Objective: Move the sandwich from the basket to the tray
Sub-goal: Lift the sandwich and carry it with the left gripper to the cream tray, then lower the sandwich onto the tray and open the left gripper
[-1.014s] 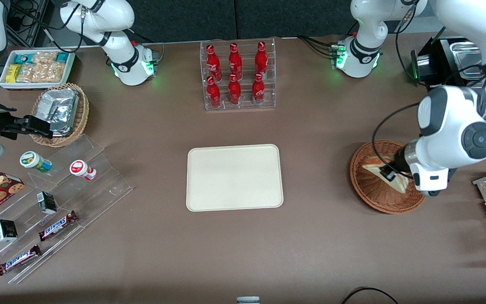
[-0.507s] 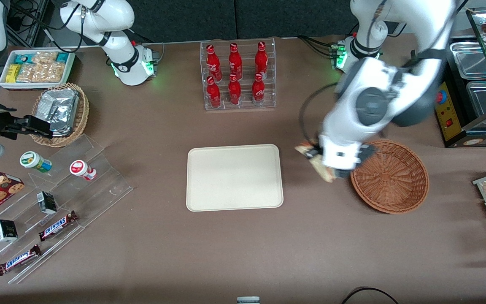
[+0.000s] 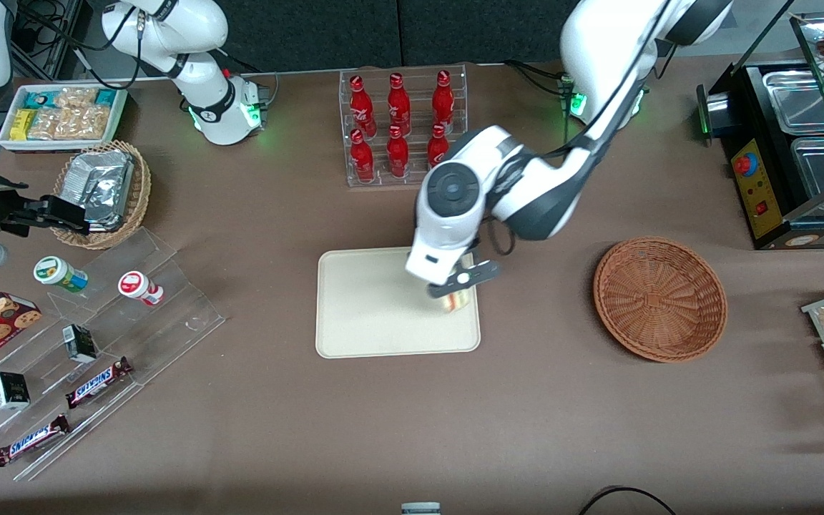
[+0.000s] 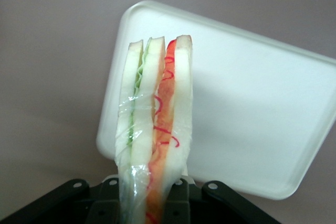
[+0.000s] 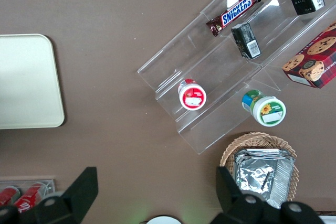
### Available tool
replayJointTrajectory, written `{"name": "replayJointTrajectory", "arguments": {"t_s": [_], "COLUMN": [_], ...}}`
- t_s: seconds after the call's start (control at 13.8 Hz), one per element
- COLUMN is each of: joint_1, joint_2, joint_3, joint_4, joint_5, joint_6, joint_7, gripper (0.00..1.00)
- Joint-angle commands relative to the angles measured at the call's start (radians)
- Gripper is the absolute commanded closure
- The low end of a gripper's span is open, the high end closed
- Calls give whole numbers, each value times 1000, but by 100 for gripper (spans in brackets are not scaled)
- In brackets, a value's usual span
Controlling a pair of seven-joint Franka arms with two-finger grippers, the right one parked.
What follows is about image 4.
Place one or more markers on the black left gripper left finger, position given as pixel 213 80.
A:
pixel 106 203

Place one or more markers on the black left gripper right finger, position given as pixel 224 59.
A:
pixel 176 203

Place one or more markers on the triangle sandwich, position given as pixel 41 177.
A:
pixel 157 119

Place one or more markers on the beige plastic tray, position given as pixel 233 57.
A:
pixel 249 103

